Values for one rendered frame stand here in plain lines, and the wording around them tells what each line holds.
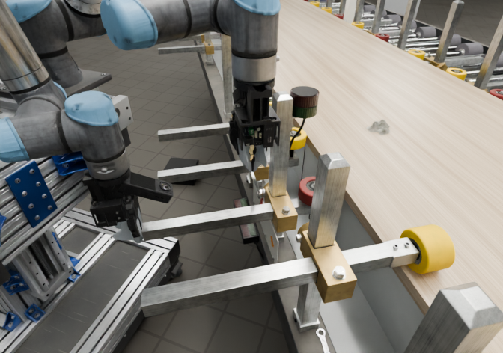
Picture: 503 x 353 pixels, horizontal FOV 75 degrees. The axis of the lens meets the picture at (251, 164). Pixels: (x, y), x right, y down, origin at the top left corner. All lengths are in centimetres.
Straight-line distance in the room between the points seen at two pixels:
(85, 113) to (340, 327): 74
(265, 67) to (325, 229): 28
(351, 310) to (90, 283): 108
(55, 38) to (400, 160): 99
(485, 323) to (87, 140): 57
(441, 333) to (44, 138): 59
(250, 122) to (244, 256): 131
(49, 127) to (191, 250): 134
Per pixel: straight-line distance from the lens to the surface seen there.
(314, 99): 69
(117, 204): 71
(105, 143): 63
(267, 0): 52
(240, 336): 158
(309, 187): 81
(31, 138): 64
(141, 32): 51
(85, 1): 107
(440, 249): 66
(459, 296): 32
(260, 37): 52
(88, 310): 153
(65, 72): 110
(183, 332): 161
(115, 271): 160
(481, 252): 80
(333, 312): 94
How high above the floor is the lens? 141
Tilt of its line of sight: 36 degrees down
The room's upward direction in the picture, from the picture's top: straight up
